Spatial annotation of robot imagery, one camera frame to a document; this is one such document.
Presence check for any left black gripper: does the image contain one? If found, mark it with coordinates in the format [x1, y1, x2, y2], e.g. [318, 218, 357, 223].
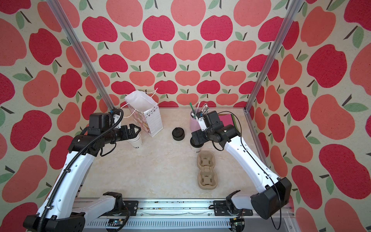
[103, 122, 143, 144]

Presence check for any white paper coffee cup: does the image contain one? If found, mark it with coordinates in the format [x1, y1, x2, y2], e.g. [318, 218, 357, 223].
[190, 143, 203, 153]

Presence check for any animal print paper gift bag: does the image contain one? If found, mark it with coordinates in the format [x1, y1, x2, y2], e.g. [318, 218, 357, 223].
[121, 89, 163, 137]

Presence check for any black coffee cup lid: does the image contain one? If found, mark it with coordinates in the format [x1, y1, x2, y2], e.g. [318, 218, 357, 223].
[190, 137, 203, 145]

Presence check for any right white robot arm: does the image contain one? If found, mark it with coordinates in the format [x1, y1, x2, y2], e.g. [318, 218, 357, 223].
[192, 125, 292, 219]

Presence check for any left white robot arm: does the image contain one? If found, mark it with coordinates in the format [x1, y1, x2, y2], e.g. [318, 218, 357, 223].
[23, 124, 141, 232]

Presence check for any pink napkin stack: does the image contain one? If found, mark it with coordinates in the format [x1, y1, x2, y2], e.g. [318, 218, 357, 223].
[219, 114, 240, 131]

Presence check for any stack of pulp cup carriers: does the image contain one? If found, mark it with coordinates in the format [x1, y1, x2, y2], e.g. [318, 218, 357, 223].
[197, 151, 218, 190]

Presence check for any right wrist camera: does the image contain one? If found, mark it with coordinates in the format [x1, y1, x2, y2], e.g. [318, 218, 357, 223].
[197, 111, 224, 131]

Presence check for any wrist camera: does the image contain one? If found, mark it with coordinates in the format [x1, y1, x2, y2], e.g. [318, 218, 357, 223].
[88, 113, 114, 130]
[197, 111, 224, 131]

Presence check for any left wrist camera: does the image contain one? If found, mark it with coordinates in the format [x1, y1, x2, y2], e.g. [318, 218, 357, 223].
[88, 113, 114, 130]

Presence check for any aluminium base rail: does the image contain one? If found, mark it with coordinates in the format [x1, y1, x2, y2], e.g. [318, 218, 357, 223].
[72, 198, 300, 232]

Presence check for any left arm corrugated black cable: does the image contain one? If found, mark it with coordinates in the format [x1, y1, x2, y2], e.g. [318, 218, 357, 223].
[37, 108, 125, 232]

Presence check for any left aluminium frame post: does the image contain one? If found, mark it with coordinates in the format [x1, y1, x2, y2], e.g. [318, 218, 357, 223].
[46, 0, 115, 110]

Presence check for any aluminium frame post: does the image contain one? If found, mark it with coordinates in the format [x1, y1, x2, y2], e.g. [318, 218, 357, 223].
[46, 0, 115, 110]
[244, 0, 304, 115]

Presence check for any right aluminium frame post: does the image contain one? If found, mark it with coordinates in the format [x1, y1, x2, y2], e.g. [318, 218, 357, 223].
[244, 0, 304, 115]

